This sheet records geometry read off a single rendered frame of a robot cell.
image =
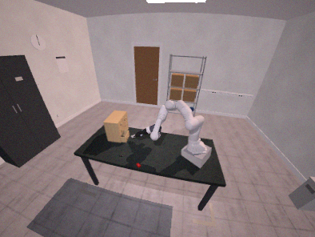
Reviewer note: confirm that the tan wooden chest of drawers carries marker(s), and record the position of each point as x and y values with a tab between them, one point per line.
111	126

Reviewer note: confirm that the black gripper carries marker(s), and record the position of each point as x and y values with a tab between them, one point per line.
140	133

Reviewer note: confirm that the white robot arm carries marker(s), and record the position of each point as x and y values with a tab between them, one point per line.
192	124

